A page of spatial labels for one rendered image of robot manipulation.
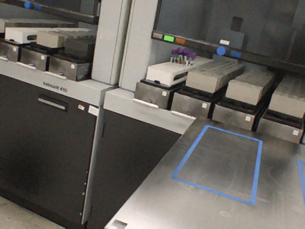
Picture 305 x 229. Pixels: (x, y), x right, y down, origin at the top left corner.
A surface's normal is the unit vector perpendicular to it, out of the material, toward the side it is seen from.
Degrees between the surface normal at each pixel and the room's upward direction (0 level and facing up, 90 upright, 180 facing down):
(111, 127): 90
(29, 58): 90
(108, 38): 90
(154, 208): 0
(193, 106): 90
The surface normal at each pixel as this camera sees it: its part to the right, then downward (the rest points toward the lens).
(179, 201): 0.18, -0.94
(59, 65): -0.41, 0.21
